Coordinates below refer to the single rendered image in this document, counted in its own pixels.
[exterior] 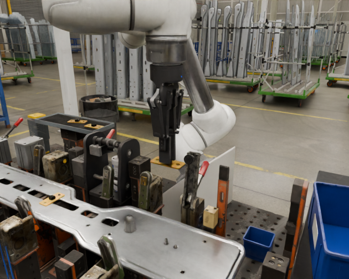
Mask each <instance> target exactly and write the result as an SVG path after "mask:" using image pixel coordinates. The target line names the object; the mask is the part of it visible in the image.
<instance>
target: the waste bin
mask: <svg viewBox="0 0 349 279"><path fill-rule="evenodd" d="M117 103H118V99H117V97H114V96H111V95H105V94H96V95H88V96H84V97H81V98H80V99H79V113H81V117H86V118H92V119H96V120H101V121H107V122H113V123H114V124H115V127H113V128H110V129H108V130H106V131H103V133H104V134H105V136H106V137H107V135H108V134H109V132H110V131H111V130H112V129H114V130H115V133H114V135H113V136H112V138H111V139H113V140H116V141H117V126H116V123H117V122H120V121H119V112H118V109H119V108H118V105H117Z"/></svg>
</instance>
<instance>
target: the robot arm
mask: <svg viewBox="0 0 349 279"><path fill-rule="evenodd" d="M42 7H43V14H44V18H45V19H46V20H47V21H48V22H49V23H50V24H51V25H52V26H54V27H56V28H59V29H61V30H64V31H67V32H73V33H79V34H84V35H107V34H113V33H115V32H118V36H119V40H120V42H121V43H122V44H123V45H124V46H125V47H127V48H130V49H137V48H139V47H141V46H143V45H146V60H147V61H148V62H151V63H152V64H150V80H151V81H153V82H154V83H155V88H154V95H153V97H148V98H147V103H148V105H149V107H150V114H151V122H152V130H153V136H154V137H159V162H161V163H165V164H170V163H171V159H172V161H174V160H175V161H180V162H184V157H185V156H186V155H187V152H189V151H193V152H198V153H201V157H200V164H199V168H200V167H201V166H202V163H203V162H204V161H208V162H210V161H212V160H214V159H215V158H216V157H212V158H209V159H208V158H207V157H206V156H205V155H204V154H203V152H202V151H203V150H204V149H205V148H207V147H208V146H210V145H212V144H214V143H216V142H217V141H219V140H220V139H221V138H223V137H224V136H225V135H227V134H228V133H229V132H230V131H231V129H232V128H233V127H234V125H235V121H236V118H235V114H234V112H233V110H232V109H231V108H230V107H229V106H227V105H225V104H220V103H219V102H218V101H216V100H213V98H212V96H211V92H210V90H209V87H208V84H207V82H206V79H205V77H204V73H203V71H202V68H201V64H200V62H199V59H198V56H197V53H196V50H195V48H194V45H193V43H192V39H191V37H190V36H191V31H192V20H193V19H194V18H195V16H196V13H197V5H196V2H195V0H42ZM180 81H183V83H184V86H185V88H186V90H187V92H188V95H189V98H190V99H191V102H192V104H193V107H194V109H193V111H192V120H193V121H192V122H191V123H189V124H186V125H184V124H183V123H182V122H181V110H182V99H183V94H184V90H183V89H179V84H178V82H180ZM178 170H179V172H180V175H179V176H178V177H177V178H176V183H179V182H180V181H181V180H183V179H184V178H185V172H186V163H185V165H184V166H183V167H181V168H180V169H178Z"/></svg>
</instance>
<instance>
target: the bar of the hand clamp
mask: <svg viewBox="0 0 349 279"><path fill-rule="evenodd" d="M200 157H201V153H198V152H193V151H189V152H187V155H186V156H185V157H184V162H185V163H186V172H185V179H184V191H183V204H182V206H186V205H187V202H186V199H187V198H188V193H191V194H192V198H191V209H193V201H194V199H195V198H196V197H197V186H198V175H199V164H200Z"/></svg>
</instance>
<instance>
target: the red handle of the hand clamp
mask: <svg viewBox="0 0 349 279"><path fill-rule="evenodd" d="M208 166H209V163H208V161H204V162H203V163H202V166H201V168H200V170H199V175H198V186H197V189H198V187H199V185H200V183H201V181H202V178H203V177H204V175H205V173H206V171H207V169H208ZM191 198H192V194H191V193H190V194H189V196H188V198H187V199H186V202H187V203H188V204H191Z"/></svg>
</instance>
